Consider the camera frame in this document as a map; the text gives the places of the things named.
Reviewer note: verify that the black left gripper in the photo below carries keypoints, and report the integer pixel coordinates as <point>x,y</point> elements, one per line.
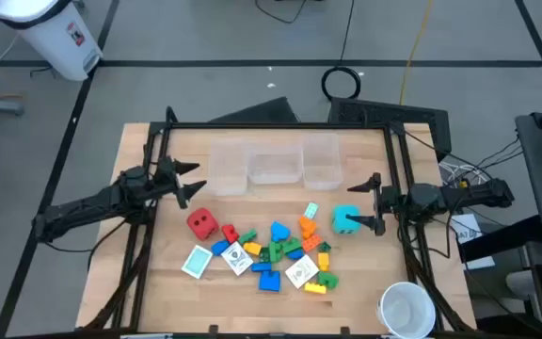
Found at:
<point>165,178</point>

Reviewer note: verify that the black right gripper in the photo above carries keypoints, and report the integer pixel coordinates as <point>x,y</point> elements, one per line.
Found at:
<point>393,200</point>

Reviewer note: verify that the cyan foam die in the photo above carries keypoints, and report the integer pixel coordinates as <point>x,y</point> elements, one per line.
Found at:
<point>339,212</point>

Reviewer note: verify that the red foam die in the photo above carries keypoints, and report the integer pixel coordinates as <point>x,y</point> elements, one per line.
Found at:
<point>202,223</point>

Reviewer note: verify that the small dark green brick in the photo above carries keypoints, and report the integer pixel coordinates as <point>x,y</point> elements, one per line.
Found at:
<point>324,246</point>

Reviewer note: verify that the orange sloped brick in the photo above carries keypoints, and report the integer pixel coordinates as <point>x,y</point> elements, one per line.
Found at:
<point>307,226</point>

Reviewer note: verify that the red brick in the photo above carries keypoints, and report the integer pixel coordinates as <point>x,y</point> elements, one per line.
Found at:
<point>229,233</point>

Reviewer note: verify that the blue single-stud brick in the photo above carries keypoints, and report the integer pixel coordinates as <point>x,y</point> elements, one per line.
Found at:
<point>219,247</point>

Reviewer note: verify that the teal playing card box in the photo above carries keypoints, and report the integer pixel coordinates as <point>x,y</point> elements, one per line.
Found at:
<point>196,262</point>

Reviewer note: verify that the green small-stud brick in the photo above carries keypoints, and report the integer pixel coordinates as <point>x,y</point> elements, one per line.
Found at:
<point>247,236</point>

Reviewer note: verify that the green two-stud brick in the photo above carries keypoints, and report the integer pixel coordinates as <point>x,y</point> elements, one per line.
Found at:
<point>275,252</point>
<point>292,245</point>

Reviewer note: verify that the dark blue rounded brick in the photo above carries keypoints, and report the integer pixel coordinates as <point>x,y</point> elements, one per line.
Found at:
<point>296,254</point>

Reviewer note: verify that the light blue rounded brick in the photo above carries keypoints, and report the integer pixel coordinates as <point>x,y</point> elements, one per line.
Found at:
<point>280,231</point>

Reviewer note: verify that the black white playing card box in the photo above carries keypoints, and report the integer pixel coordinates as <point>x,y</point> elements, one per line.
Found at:
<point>236,258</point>
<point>302,271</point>

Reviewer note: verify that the long yellow brick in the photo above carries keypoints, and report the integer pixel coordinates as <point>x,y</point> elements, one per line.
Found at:
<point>315,287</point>

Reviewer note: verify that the dark green hollow brick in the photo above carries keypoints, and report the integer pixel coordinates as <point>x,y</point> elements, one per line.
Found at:
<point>264,255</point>

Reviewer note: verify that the large blue brick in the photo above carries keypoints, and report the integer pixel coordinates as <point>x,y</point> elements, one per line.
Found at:
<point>269,281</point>

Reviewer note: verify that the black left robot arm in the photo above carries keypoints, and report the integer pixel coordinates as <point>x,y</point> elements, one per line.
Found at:
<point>87,207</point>

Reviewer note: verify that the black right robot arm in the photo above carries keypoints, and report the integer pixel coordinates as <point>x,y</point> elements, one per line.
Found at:
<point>478,194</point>

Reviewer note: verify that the clear plastic bin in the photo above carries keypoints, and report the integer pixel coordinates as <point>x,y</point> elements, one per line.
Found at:
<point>275,165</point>
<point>227,179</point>
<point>323,165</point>

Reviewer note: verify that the black computer case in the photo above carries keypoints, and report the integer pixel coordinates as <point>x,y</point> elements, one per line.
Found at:
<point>388,117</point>

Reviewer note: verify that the black flat panel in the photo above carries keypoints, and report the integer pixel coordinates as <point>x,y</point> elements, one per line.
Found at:
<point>261,113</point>

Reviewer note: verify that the white paper sheet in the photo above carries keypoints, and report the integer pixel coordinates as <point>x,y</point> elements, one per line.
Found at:
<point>468,230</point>

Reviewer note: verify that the white paper cup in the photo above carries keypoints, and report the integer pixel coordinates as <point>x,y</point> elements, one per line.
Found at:
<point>407,311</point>

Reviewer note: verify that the white step trash bin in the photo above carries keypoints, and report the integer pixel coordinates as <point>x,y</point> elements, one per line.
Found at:
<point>50,37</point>

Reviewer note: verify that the black aluminium table frame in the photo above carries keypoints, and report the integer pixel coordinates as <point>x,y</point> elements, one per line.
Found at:
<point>275,125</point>

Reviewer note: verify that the black frame bracket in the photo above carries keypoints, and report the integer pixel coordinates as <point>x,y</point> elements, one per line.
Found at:
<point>213,329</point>
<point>345,330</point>

